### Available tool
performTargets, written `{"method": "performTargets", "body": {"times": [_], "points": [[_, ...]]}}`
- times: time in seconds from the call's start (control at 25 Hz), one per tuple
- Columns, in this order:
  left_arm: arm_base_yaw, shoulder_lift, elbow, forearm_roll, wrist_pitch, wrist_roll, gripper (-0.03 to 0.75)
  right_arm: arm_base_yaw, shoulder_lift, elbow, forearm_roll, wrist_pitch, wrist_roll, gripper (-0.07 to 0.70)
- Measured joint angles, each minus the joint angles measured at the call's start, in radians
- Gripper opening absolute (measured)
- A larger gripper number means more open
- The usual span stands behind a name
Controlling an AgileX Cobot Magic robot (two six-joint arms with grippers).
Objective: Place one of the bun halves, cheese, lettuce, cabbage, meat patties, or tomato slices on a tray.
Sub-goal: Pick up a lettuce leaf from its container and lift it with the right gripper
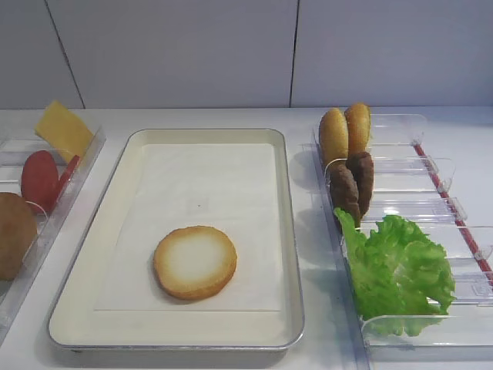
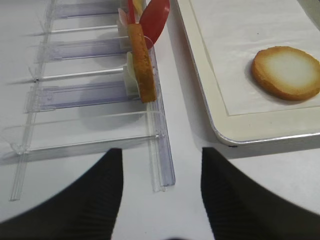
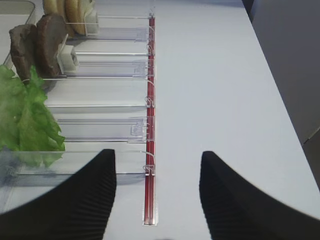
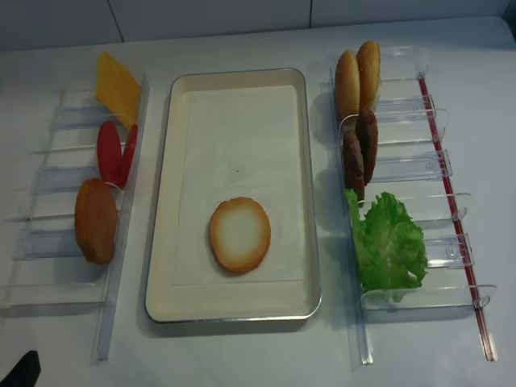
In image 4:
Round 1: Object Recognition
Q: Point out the white paper tray liner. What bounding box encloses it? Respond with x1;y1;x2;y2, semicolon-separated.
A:
173;86;306;285

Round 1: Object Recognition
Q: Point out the round bun bottom slice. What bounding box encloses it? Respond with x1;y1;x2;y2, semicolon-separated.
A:
209;197;271;274

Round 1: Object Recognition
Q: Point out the sesame bun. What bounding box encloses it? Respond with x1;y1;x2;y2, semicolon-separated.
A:
356;40;381;110
335;50;360;127

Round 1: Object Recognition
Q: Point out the front brown meat patty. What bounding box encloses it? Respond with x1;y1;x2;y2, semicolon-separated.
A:
343;129;365;202

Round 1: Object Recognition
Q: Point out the clear acrylic rack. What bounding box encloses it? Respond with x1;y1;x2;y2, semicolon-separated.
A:
1;77;141;363
321;47;497;365

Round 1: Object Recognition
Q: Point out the right red tomato slice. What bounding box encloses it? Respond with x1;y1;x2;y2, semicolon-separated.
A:
117;124;138;189

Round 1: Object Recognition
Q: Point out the yellow cheese slice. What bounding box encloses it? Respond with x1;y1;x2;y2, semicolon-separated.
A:
95;52;141;130

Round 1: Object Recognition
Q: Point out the rear brown meat patty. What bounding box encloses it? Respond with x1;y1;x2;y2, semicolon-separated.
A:
355;110;378;185

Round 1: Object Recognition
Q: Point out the left sesame bun top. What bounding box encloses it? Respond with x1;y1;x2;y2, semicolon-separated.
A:
335;50;360;127

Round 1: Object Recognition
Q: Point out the left clear acrylic rack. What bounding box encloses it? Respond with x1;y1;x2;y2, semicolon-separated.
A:
1;77;141;363

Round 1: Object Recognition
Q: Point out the green lettuce leaf in rack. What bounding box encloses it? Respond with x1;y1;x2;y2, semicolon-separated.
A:
344;189;428;293

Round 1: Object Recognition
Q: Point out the right clear acrylic rack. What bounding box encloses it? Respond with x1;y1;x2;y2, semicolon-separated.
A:
321;47;497;365

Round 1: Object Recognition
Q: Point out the red tomato slice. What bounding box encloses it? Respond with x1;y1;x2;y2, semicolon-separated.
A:
96;120;122;185
117;124;138;189

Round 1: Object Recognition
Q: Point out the cream rectangular metal tray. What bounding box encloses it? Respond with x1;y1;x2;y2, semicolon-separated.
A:
144;69;322;323

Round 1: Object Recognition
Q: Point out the right sesame bun top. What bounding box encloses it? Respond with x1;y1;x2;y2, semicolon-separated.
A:
356;40;381;110

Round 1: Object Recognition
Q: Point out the brown meat patty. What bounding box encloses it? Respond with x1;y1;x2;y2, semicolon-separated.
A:
343;129;365;202
355;110;378;185

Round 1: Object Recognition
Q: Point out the left red tomato slice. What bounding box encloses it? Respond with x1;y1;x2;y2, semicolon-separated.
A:
96;120;122;185

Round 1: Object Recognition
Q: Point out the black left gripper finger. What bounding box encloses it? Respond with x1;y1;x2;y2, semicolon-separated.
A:
0;350;41;387

